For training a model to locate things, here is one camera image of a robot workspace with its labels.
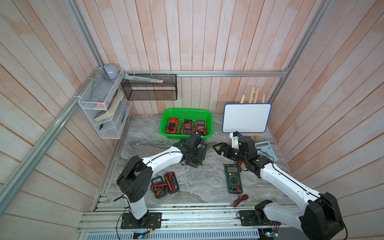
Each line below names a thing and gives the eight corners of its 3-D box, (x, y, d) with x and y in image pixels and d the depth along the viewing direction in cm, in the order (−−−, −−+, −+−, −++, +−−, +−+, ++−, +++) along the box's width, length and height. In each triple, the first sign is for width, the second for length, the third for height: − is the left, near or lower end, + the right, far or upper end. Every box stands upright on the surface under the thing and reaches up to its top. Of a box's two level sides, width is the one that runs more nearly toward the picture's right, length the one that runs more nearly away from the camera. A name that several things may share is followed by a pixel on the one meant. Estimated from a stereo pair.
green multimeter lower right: (228, 193, 84) (229, 191, 81) (223, 166, 94) (225, 164, 91) (243, 193, 84) (245, 191, 81) (237, 166, 94) (239, 164, 91)
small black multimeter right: (168, 195, 83) (167, 192, 80) (164, 176, 90) (163, 174, 87) (180, 191, 85) (179, 188, 81) (174, 173, 91) (174, 170, 88)
